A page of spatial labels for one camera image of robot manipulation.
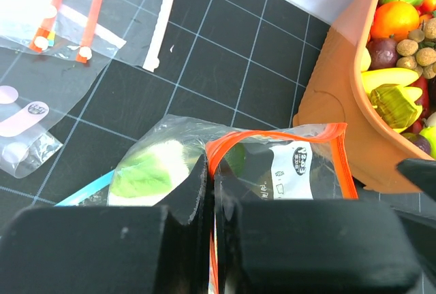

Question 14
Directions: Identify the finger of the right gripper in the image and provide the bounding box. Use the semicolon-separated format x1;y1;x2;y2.
396;159;436;201

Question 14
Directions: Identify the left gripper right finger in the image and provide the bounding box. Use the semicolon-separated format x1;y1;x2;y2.
215;168;421;293

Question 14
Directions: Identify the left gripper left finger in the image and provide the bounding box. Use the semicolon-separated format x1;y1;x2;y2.
1;157;210;293

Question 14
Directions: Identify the white cauliflower toy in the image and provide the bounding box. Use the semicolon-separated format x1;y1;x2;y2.
107;140;200;206

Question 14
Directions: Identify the orange zipper clear bag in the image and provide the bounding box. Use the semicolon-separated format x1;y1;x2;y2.
121;115;358;293

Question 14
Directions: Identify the dark green avocado toy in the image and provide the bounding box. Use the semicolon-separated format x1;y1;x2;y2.
224;143;246;177

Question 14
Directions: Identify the blue zipper clear bag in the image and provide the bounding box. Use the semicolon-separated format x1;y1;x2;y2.
55;171;114;206

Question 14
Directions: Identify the red zipper clear bag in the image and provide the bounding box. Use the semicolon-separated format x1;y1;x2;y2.
1;0;126;63

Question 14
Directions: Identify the dark purple mangosteen toy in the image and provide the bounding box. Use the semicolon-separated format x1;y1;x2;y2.
402;133;431;155

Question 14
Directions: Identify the green pear toy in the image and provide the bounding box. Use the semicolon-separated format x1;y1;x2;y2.
419;127;435;159

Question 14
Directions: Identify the yellow banana bunch toy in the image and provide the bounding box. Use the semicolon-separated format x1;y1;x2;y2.
361;67;423;133

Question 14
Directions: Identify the red chili toy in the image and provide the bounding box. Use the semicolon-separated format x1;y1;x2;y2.
411;76;431;118

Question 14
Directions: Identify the brown longan bunch toy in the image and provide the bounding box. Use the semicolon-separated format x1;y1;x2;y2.
396;18;435;80

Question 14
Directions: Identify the orange plastic basket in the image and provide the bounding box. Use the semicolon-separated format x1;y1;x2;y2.
293;0;430;194

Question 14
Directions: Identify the purple passion fruit toy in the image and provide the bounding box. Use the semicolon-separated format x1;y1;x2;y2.
367;37;399;70

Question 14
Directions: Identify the orange fruit toy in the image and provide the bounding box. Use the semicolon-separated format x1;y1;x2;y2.
370;1;420;42

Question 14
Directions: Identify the black grid mat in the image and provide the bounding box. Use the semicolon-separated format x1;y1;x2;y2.
1;0;330;222

